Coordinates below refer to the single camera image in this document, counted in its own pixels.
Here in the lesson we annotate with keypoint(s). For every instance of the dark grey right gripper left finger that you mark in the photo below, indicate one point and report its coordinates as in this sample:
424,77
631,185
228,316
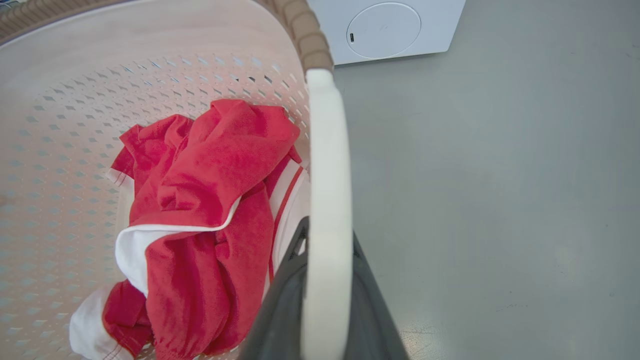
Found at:
280,315

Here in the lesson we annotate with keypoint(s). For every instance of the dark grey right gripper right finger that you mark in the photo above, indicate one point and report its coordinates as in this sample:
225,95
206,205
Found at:
372,320

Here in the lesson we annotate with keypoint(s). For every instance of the white perforated laundry basket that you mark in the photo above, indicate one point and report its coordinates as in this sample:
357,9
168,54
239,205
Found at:
75,125

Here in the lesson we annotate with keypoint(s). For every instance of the red and white garment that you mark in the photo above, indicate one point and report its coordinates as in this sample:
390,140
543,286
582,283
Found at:
200,200

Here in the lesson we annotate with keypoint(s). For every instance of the round white washing machine door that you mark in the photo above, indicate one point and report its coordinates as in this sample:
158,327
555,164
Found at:
384,30

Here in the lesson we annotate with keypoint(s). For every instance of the white washing machine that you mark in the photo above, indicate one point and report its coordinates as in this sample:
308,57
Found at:
440,30

